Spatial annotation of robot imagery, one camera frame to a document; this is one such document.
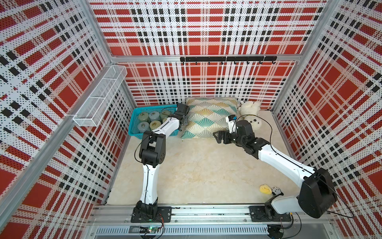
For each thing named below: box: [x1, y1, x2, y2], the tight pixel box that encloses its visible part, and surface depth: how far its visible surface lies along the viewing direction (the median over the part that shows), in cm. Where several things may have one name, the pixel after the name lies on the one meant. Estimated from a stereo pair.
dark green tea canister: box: [138, 111, 150, 122], surface depth 109 cm
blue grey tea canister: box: [137, 121, 151, 133], surface depth 102 cm
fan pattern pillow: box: [181, 97, 240, 140], surface depth 97 cm
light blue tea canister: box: [149, 111, 161, 121], surface depth 109 cm
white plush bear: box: [237, 101, 263, 132], surface depth 111 cm
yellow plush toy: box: [259, 183, 273, 195], surface depth 82 cm
